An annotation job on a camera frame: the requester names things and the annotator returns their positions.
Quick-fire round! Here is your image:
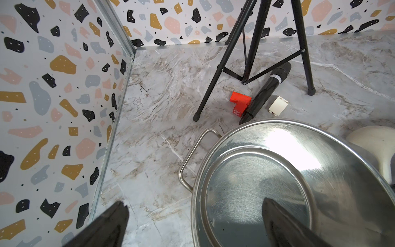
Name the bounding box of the black perforated music stand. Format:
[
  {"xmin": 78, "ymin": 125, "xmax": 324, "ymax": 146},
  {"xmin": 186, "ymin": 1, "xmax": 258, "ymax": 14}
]
[{"xmin": 193, "ymin": 0, "xmax": 316, "ymax": 122}]

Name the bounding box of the small red block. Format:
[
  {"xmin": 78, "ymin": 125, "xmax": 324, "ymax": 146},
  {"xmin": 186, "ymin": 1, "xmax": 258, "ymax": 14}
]
[{"xmin": 229, "ymin": 92, "xmax": 252, "ymax": 117}]

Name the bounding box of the cream plastic ladle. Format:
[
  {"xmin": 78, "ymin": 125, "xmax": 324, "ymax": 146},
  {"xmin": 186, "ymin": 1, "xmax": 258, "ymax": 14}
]
[{"xmin": 346, "ymin": 126, "xmax": 395, "ymax": 185}]

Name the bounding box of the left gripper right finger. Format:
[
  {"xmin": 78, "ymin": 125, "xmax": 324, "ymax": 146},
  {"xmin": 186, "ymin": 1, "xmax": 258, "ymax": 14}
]
[{"xmin": 262, "ymin": 198, "xmax": 330, "ymax": 247}]

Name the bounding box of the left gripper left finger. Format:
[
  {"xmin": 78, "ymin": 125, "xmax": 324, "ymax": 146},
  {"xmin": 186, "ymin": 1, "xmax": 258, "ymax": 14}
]
[{"xmin": 66, "ymin": 201, "xmax": 129, "ymax": 247}]

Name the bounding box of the stainless steel soup pot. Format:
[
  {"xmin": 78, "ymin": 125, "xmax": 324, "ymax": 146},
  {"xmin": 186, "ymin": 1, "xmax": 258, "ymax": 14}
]
[{"xmin": 179, "ymin": 119, "xmax": 395, "ymax": 247}]

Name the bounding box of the small cream white block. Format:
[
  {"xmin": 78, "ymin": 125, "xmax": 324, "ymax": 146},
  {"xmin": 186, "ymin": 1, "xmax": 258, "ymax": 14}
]
[{"xmin": 268, "ymin": 96, "xmax": 289, "ymax": 117}]

